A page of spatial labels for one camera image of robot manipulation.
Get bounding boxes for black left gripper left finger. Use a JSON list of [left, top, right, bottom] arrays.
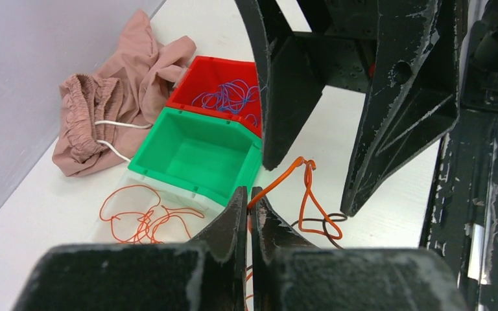
[[14, 186, 248, 310]]

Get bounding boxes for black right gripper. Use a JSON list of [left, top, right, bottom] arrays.
[[235, 0, 466, 217]]

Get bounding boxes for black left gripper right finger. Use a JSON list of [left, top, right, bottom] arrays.
[[250, 188, 468, 310]]

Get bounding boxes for black cable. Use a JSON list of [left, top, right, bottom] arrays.
[[244, 212, 349, 275]]

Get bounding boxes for blue cable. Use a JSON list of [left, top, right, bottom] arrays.
[[191, 78, 267, 128]]

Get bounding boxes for clear plastic bin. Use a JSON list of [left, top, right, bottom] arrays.
[[89, 170, 224, 244]]

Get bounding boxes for green plastic bin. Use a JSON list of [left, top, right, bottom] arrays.
[[128, 108, 262, 206]]

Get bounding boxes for red plastic bin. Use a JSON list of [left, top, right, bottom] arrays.
[[166, 56, 262, 137]]

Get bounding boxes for pink cloth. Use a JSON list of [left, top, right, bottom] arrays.
[[52, 10, 196, 177]]

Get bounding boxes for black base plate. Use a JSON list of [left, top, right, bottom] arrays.
[[420, 110, 498, 310]]

